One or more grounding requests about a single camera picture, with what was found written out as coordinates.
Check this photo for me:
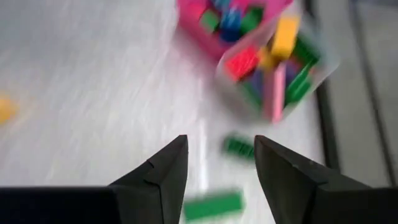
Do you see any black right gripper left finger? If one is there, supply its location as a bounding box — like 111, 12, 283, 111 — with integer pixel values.
109, 134, 190, 224

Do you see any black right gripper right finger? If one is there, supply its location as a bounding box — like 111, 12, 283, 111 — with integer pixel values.
254, 134, 371, 224

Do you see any thin pink stick block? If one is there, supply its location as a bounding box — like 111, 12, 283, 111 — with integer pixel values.
263, 62, 287, 124

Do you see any dark green wooden plank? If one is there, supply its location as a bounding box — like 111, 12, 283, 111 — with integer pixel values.
284, 63, 313, 106

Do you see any thin purple stick block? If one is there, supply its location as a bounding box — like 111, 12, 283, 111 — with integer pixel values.
245, 70, 266, 100

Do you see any purple wooden plank block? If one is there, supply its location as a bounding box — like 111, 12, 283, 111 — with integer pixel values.
285, 60, 301, 86

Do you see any small yellow block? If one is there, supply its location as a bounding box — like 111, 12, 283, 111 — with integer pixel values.
257, 46, 276, 72

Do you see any long red stud brick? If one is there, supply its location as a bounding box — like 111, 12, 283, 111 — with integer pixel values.
223, 46, 261, 82

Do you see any long green stud brick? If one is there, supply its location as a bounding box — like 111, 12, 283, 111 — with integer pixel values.
222, 134, 256, 161
292, 35, 321, 68

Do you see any yellow wooden plank block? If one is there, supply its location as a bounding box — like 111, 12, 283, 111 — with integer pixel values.
270, 15, 302, 60

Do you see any small blue stud brick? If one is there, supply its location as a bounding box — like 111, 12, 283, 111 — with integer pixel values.
219, 6, 243, 43

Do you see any green wooden plank block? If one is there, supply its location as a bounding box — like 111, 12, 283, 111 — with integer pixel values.
183, 190, 244, 222

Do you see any clear plastic bin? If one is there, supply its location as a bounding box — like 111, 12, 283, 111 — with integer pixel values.
214, 12, 341, 124

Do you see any pink plastic bin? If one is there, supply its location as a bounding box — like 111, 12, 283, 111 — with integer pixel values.
176, 0, 295, 62

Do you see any wide yellow wooden block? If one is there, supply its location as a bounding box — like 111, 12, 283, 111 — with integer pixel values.
0, 95, 16, 124

